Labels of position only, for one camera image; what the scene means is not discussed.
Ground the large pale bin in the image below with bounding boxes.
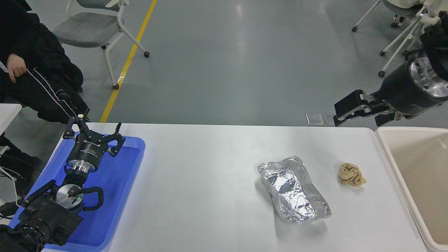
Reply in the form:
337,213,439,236
375,127,448,252

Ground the grey chair with white frame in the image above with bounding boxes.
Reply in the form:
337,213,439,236
52,0,150,90
352,0,426,33

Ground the crumpled tan paper ball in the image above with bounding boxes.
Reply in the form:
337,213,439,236
338,163,367,187

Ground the white side table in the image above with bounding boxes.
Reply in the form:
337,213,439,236
0,104,22,135

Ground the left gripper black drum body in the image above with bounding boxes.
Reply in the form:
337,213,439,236
67,134,109,167

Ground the silver foil tray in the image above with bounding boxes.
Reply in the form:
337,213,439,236
257,156,332,224

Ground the blue plastic tray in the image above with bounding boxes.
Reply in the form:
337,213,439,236
9,132,146,252

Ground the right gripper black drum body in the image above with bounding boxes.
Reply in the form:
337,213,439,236
372,62,445,117

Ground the white cable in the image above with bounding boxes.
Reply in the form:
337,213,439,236
0,166,20,208

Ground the person's hand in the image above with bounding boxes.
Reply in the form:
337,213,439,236
7,54,27,83

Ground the person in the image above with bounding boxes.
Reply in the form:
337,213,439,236
0,0,91,217

